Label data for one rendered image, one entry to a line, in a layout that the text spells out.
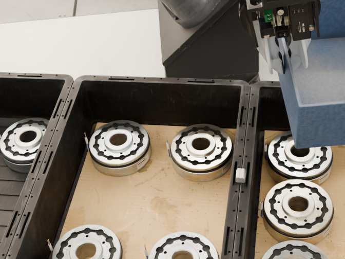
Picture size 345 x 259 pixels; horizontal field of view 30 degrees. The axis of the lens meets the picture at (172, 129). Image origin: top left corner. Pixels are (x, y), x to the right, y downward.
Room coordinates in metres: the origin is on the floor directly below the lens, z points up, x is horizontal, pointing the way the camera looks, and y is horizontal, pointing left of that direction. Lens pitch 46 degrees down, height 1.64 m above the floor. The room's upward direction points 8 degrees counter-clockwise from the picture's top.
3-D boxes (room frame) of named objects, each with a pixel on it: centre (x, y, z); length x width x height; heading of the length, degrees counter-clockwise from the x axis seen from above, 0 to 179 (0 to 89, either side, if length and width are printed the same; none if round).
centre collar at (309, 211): (0.57, -0.17, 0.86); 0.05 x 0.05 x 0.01
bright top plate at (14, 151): (0.79, 0.25, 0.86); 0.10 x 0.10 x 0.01
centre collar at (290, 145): (0.67, -0.20, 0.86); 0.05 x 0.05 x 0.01
